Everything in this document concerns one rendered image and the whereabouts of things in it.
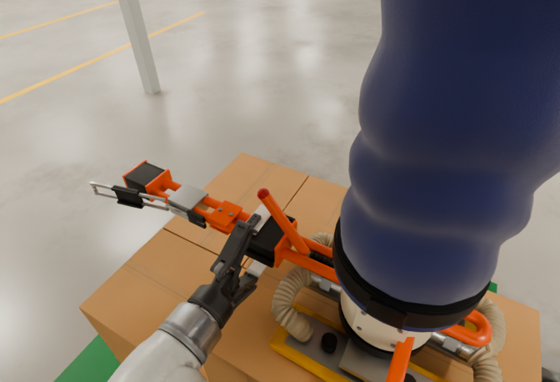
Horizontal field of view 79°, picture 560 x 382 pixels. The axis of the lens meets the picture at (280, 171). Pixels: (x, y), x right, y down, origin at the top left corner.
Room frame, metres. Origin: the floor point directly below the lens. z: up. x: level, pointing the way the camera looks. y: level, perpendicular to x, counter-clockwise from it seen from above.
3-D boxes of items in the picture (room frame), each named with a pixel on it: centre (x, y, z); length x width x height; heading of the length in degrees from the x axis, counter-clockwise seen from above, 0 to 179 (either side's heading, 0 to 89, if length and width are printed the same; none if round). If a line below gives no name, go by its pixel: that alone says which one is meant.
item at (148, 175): (0.63, 0.32, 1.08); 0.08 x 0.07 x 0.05; 60
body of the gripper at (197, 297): (0.32, 0.11, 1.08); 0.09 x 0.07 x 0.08; 150
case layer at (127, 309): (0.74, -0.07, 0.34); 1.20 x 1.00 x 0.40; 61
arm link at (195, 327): (0.25, 0.14, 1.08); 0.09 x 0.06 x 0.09; 60
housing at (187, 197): (0.55, 0.21, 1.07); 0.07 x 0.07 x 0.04; 60
